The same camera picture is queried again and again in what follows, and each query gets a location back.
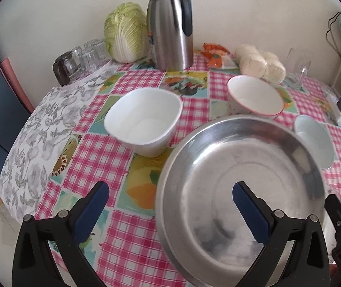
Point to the bag of steamed buns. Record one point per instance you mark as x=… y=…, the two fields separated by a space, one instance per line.
x=260 y=62

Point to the small white bowl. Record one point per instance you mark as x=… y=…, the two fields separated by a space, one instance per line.
x=314 y=137

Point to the clear drinking glass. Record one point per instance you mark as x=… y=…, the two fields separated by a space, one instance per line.
x=101 y=49
x=76 y=59
x=89 y=44
x=89 y=58

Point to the napa cabbage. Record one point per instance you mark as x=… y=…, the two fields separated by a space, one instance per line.
x=125 y=33

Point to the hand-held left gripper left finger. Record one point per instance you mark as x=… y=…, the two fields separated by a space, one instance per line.
x=90 y=212

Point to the red-rimmed floral bowl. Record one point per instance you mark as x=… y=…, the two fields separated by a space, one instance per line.
x=254 y=95

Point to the pink checked tablecloth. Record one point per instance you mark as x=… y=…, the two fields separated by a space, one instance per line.
x=122 y=239

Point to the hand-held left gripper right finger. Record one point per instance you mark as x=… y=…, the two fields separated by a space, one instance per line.
x=249 y=212

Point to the white square bowl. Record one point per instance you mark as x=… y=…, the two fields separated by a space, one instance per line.
x=146 y=116

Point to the grey floral cloth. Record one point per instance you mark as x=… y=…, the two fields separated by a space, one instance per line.
x=39 y=131

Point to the pink board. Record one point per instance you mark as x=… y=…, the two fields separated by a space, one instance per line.
x=15 y=80

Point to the glass mug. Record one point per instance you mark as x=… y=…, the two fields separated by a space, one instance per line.
x=297 y=65

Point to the dark brown jar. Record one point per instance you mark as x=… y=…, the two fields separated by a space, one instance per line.
x=60 y=71

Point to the stainless steel carafe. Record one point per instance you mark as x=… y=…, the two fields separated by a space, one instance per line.
x=170 y=36

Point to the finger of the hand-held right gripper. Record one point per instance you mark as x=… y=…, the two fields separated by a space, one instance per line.
x=336 y=212

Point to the white power strip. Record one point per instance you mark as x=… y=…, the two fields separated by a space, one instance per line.
x=335 y=107

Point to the orange snack packet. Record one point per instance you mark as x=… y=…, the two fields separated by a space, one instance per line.
x=221 y=59
x=213 y=47

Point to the stainless steel basin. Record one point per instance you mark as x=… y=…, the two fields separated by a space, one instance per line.
x=218 y=167

